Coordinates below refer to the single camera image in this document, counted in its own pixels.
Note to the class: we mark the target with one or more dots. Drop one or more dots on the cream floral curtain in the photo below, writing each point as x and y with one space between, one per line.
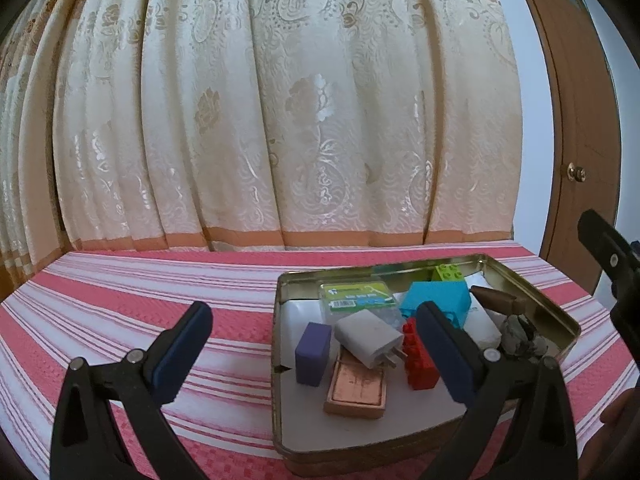
300 110

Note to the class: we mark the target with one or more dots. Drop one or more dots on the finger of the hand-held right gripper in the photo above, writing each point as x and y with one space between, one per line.
602 240

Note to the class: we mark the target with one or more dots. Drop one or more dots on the purple block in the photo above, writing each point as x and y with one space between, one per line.
312 355

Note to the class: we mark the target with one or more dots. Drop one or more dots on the gold metal tin box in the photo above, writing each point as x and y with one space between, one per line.
350 460

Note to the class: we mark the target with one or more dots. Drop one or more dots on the brown hair clip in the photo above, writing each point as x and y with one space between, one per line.
495 300

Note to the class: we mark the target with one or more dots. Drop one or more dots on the white paper liner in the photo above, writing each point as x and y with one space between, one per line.
310 420

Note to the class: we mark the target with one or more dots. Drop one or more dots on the person's right hand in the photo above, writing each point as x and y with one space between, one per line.
622 425

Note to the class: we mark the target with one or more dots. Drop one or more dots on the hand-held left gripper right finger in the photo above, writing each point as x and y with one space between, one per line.
445 355

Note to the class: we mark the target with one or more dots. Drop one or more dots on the white charger plug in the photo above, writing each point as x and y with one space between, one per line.
367 335

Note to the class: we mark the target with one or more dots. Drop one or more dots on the blue toy brick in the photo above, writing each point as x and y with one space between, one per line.
435 297

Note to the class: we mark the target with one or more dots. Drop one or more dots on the white card box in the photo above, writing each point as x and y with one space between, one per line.
480 327

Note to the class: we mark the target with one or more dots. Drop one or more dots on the brass door knob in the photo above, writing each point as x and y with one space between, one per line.
576 172

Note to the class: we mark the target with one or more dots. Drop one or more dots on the rose gold rectangular case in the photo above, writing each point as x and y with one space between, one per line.
357 385

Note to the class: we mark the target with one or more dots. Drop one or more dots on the green toy brick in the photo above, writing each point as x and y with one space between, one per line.
450 274

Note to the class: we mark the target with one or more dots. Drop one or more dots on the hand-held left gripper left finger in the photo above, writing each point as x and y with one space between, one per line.
182 345

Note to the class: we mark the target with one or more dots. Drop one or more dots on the brown wooden door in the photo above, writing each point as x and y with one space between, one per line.
580 110

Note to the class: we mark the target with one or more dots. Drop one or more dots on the red toy brick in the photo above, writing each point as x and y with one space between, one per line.
422 367

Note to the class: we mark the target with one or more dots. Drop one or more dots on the translucent plastic box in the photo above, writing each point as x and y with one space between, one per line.
357 295

